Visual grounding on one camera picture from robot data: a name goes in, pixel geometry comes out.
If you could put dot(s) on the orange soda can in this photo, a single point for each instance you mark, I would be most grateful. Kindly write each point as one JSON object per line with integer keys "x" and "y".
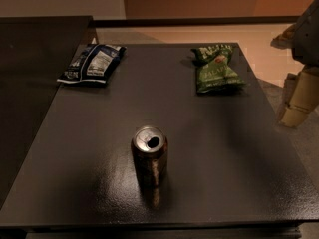
{"x": 149, "y": 149}

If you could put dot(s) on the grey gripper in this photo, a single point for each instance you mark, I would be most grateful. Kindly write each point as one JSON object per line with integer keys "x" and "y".
{"x": 309, "y": 39}

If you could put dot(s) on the blue white chip bag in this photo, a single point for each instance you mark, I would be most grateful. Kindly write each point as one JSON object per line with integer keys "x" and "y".
{"x": 94, "y": 65}

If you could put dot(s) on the green jalapeno chip bag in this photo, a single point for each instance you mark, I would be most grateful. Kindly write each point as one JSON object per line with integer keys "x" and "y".
{"x": 214, "y": 76}

